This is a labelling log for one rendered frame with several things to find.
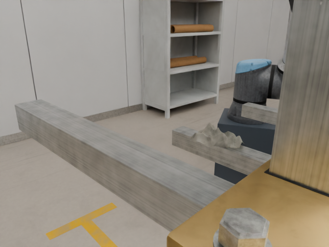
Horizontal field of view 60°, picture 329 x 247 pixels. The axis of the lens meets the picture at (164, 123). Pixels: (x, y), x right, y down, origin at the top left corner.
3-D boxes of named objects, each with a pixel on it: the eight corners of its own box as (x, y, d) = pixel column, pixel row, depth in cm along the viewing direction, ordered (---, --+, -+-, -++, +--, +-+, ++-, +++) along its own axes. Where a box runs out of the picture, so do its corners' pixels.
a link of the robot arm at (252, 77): (235, 92, 142) (239, 56, 136) (271, 95, 136) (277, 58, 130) (230, 100, 129) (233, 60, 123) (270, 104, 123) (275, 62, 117)
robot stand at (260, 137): (210, 230, 150) (217, 123, 129) (217, 203, 172) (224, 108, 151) (260, 241, 143) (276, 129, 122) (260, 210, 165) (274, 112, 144)
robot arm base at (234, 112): (224, 121, 131) (226, 101, 127) (229, 110, 148) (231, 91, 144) (269, 126, 125) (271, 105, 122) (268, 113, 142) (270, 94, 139)
